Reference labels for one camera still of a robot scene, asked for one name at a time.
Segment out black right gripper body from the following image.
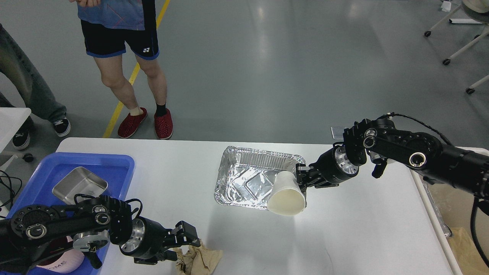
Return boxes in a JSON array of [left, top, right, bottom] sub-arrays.
[[309, 146, 359, 188]]

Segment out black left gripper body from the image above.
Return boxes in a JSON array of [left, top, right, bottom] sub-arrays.
[[120, 217, 170, 265]]

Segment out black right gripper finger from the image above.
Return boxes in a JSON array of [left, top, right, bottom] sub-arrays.
[[296, 163, 315, 191]]

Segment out white paper cup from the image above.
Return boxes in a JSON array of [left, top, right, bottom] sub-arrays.
[[267, 171, 306, 216]]

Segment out brown paper napkin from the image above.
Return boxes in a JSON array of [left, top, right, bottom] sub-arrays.
[[172, 240, 223, 275]]

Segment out aluminium foil tray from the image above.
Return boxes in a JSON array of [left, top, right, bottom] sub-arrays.
[[214, 146, 306, 210]]

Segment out pink HOME mug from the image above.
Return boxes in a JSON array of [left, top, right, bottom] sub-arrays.
[[37, 236, 84, 274]]

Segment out stainless steel rectangular tray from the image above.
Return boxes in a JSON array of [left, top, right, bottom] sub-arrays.
[[52, 167, 108, 205]]

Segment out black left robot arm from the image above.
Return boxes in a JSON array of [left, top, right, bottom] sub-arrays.
[[1, 194, 201, 274]]

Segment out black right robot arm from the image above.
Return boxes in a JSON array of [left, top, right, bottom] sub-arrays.
[[296, 112, 489, 264]]

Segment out beige plastic waste bin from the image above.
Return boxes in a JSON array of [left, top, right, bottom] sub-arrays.
[[410, 170, 488, 275]]

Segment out white rolling chair base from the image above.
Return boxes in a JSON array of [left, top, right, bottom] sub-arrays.
[[424, 0, 489, 95]]

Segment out white side table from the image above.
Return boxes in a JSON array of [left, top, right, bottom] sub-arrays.
[[0, 107, 34, 171]]

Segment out person in blue shirt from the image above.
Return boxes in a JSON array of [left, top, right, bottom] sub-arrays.
[[69, 0, 174, 140]]

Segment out black cable at left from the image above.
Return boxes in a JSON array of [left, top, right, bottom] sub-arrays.
[[0, 170, 23, 220]]

